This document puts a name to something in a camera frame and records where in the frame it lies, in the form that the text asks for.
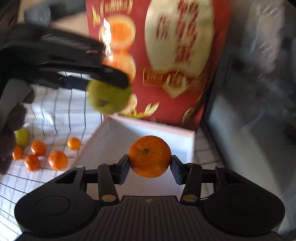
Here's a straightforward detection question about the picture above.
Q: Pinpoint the green lemon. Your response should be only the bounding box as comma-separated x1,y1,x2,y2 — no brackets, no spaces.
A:
86,79,132,115
14,127,30,148

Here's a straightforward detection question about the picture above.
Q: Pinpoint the pink open box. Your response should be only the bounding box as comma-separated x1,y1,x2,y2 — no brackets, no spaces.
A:
73,116,195,198

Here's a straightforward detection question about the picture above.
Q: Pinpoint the small mandarin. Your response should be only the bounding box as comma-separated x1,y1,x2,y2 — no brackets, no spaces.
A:
13,146,23,161
67,137,81,151
24,154,40,172
31,140,47,156

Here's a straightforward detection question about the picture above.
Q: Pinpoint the dark monitor screen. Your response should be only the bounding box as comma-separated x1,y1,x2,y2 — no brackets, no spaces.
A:
205,1,295,240

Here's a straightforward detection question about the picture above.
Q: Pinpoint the grey rounded object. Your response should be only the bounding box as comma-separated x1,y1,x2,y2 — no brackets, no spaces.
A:
24,3,52,27

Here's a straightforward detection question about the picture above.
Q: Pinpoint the dark gloved left hand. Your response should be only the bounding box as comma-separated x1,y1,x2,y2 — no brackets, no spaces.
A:
1,79,35,175

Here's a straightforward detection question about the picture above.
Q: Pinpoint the red orange gift box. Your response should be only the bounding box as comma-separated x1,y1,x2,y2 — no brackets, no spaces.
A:
86,1,231,130

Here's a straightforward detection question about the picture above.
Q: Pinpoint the white black grid tablecloth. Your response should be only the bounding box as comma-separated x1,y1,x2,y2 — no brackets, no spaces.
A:
1,87,221,240

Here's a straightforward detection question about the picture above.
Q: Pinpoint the large orange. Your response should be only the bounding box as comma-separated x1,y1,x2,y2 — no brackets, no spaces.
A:
48,150,68,171

